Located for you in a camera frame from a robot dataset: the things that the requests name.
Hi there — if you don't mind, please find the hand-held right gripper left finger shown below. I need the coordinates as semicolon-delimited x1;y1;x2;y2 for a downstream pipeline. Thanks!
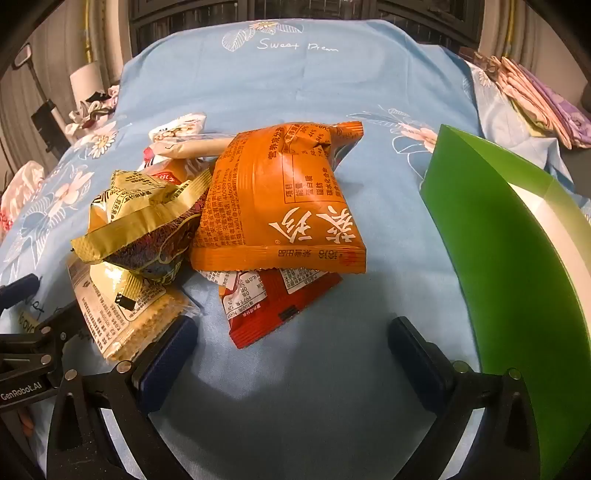
46;315;200;480

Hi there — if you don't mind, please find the white blue red snack packet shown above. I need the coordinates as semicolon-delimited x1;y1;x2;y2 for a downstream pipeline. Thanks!
141;147;213;186

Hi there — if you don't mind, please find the gold snack packet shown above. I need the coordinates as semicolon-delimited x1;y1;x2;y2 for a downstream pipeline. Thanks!
70;168;214;284

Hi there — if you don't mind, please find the orange snack packet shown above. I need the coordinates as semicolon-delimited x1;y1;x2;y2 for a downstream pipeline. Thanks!
190;121;368;275

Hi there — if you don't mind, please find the white cylinder container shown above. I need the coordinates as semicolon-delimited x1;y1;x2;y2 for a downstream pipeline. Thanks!
69;62;103;101

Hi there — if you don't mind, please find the cream long snack packet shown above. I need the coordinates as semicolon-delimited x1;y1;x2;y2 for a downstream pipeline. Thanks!
150;133;237;161

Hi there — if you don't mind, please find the white patterned cloth bundle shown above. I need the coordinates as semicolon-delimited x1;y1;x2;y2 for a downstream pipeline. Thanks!
69;85;122;132

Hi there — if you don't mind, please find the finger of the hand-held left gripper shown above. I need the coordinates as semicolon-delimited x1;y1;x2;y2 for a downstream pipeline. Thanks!
0;300;90;371
0;274;40;312

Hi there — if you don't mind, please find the green cardboard box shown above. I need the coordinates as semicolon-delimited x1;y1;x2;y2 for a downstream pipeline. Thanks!
419;124;591;480

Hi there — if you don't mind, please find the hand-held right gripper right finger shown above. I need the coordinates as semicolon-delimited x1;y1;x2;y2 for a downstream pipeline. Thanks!
388;316;541;480

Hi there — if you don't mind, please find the stack of folded cloths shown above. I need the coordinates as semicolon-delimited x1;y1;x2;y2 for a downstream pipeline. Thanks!
457;46;591;149

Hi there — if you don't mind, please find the white red plastic bag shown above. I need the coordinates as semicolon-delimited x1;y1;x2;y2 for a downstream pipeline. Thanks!
0;161;44;236

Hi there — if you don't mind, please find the clear cracker packet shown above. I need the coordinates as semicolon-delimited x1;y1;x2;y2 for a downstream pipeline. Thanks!
67;256;201;367

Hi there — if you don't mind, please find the grey curtain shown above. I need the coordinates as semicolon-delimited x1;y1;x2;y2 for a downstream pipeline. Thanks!
0;0;123;153
480;0;557;61

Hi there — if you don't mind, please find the light blue floral bedsheet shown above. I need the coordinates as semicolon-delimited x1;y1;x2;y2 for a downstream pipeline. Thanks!
0;18;591;480

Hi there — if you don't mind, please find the dark glass window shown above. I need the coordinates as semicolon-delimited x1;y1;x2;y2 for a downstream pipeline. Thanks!
127;0;485;44

